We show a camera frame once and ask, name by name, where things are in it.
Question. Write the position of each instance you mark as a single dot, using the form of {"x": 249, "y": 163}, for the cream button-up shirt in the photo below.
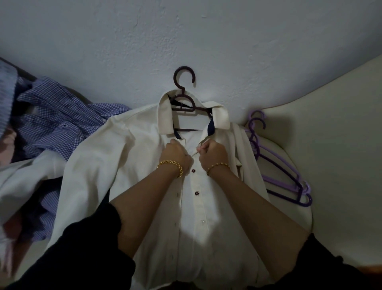
{"x": 191, "y": 227}

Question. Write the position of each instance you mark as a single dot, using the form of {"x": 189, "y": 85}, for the person's left forearm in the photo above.
{"x": 143, "y": 206}

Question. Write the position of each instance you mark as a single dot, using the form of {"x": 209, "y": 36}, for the person's left fingers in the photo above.
{"x": 178, "y": 144}

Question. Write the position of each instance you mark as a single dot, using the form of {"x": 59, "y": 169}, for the light purple plastic hanger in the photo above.
{"x": 283, "y": 167}

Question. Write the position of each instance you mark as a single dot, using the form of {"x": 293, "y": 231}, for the person's right forearm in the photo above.
{"x": 256, "y": 215}

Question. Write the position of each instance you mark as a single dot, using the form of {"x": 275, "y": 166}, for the white garment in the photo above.
{"x": 26, "y": 182}

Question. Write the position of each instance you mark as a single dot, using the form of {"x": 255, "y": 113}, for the person's black sleeve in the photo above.
{"x": 322, "y": 269}
{"x": 80, "y": 257}

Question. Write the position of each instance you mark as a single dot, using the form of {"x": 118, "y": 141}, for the light blue knit garment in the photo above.
{"x": 6, "y": 92}

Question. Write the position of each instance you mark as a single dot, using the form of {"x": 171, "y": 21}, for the cream cushion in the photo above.
{"x": 340, "y": 167}

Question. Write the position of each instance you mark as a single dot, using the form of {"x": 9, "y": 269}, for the blue checkered shirt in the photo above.
{"x": 56, "y": 125}

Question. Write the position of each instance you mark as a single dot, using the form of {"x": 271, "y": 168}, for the person's right fingers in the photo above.
{"x": 204, "y": 147}

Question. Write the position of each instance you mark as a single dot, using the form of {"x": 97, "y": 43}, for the person's left hand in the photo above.
{"x": 176, "y": 154}

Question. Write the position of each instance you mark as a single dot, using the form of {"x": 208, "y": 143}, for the person's black right sleeve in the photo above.
{"x": 322, "y": 269}

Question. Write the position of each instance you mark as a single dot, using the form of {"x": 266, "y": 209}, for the dark purple plastic hanger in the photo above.
{"x": 279, "y": 176}

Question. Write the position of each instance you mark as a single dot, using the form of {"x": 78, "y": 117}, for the person's black left sleeve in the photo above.
{"x": 80, "y": 257}

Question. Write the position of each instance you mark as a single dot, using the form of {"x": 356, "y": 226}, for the pink garment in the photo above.
{"x": 9, "y": 233}

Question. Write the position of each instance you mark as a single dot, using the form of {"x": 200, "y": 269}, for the person's right hand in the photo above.
{"x": 212, "y": 154}

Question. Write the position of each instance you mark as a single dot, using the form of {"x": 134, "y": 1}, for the dark maroon plastic hanger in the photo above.
{"x": 182, "y": 103}

